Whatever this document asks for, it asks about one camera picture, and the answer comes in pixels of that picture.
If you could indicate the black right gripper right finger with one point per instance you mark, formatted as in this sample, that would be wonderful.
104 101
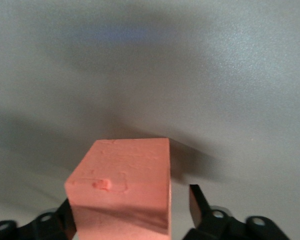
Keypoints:
215 225

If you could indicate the orange foam block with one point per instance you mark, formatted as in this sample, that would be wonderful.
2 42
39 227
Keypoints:
120 170

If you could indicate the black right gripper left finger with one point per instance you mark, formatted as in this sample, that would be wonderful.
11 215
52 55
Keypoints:
40 227

